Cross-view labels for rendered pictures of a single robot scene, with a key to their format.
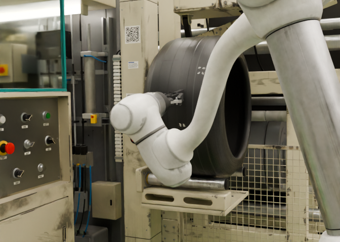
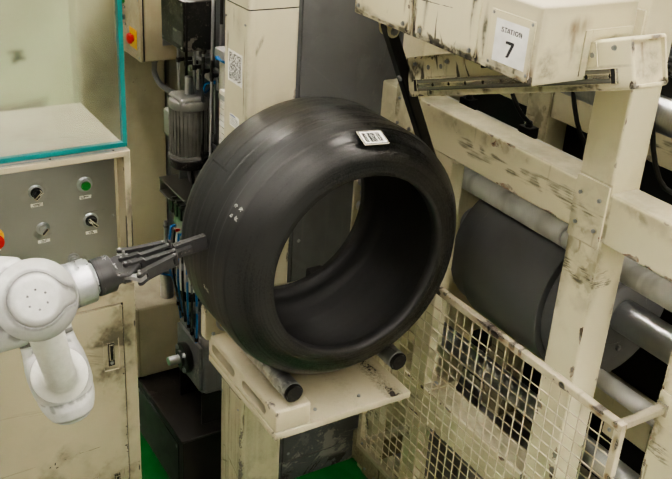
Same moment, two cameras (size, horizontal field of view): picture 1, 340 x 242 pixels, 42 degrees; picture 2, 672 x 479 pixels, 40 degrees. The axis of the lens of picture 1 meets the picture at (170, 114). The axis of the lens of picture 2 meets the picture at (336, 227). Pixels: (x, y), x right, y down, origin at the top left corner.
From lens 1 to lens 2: 1.51 m
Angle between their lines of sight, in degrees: 39
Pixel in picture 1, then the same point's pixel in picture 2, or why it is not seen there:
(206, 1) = (396, 13)
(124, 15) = (228, 28)
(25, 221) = not seen: hidden behind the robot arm
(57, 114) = (114, 180)
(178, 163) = (46, 402)
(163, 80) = (198, 200)
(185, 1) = not seen: outside the picture
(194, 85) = (220, 234)
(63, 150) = (122, 233)
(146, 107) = not seen: hidden behind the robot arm
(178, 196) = (238, 374)
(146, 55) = (248, 113)
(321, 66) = not seen: outside the picture
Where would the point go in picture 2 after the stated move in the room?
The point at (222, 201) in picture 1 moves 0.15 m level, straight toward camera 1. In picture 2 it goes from (274, 418) to (223, 449)
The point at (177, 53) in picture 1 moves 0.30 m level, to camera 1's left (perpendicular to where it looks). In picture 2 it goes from (235, 156) to (132, 121)
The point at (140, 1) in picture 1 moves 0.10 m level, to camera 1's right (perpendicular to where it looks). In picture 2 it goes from (244, 12) to (280, 21)
